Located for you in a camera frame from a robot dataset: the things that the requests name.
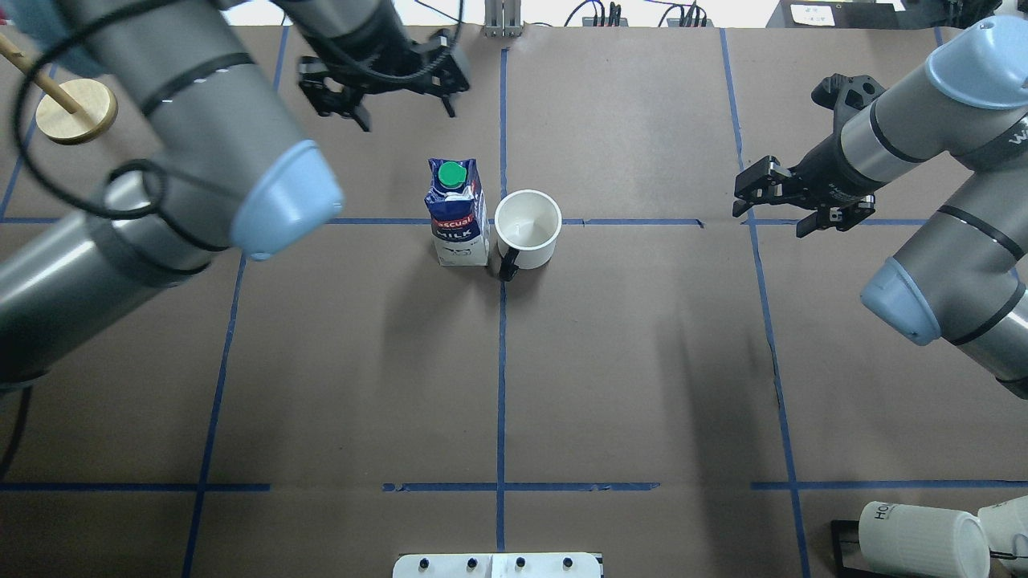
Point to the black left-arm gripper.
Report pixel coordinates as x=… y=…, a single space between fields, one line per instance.
x=389 y=58

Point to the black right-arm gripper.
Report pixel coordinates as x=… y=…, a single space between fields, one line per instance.
x=832 y=167

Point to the blue Pascual milk carton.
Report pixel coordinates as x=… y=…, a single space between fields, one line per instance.
x=456 y=204

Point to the white smiley face mug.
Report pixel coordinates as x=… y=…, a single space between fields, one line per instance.
x=528 y=223

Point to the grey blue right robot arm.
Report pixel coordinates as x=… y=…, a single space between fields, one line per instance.
x=953 y=279

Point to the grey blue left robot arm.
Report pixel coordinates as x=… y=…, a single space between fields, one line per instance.
x=234 y=169

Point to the white ribbed HOME cup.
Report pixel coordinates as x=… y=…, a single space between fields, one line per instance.
x=914 y=541

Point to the wooden mug tree stand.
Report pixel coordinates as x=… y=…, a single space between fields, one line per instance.
x=69 y=113

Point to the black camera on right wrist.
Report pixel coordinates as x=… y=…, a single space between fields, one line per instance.
x=846 y=95

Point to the aluminium frame post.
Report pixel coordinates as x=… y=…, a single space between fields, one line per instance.
x=502 y=19

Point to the black wire cup rack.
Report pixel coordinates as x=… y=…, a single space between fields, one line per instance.
x=844 y=536

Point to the white camera pole base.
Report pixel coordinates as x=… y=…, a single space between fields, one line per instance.
x=500 y=564

